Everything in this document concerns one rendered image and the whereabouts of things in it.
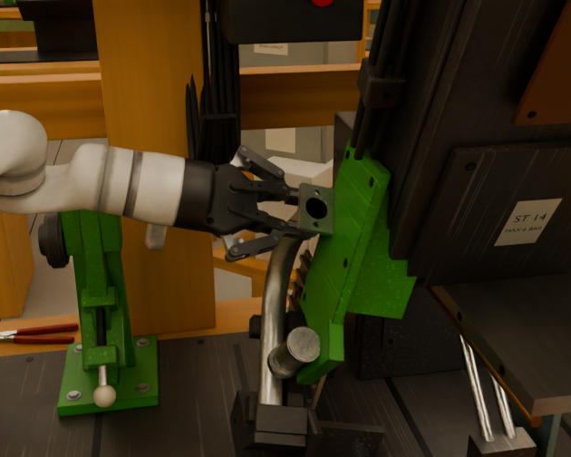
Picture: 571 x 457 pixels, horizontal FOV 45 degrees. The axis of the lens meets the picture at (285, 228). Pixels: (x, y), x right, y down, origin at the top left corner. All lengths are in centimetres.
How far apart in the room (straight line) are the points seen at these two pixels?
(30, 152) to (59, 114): 40
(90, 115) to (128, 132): 11
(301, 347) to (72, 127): 54
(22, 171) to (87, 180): 6
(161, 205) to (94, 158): 8
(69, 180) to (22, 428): 38
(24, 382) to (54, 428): 12
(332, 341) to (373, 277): 8
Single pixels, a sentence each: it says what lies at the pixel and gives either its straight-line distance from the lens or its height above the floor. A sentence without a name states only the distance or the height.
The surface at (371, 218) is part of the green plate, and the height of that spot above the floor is 123.
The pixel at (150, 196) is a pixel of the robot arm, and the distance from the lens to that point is 71.
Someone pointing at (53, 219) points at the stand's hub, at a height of 115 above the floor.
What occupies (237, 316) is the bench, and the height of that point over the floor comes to 88.
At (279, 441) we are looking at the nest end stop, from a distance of 79.
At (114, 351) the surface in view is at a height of 99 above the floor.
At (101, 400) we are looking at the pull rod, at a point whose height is 95.
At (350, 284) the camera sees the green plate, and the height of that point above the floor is 115.
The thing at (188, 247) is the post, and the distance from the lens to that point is 107.
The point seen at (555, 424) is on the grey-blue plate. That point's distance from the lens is 78.
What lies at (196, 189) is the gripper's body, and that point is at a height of 124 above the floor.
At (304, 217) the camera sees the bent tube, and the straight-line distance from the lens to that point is 75.
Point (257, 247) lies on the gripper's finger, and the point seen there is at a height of 117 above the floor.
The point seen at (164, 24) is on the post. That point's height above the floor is 136.
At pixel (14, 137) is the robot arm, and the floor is 130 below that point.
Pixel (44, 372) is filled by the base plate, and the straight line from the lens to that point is 106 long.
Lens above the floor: 149
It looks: 24 degrees down
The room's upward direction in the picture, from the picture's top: straight up
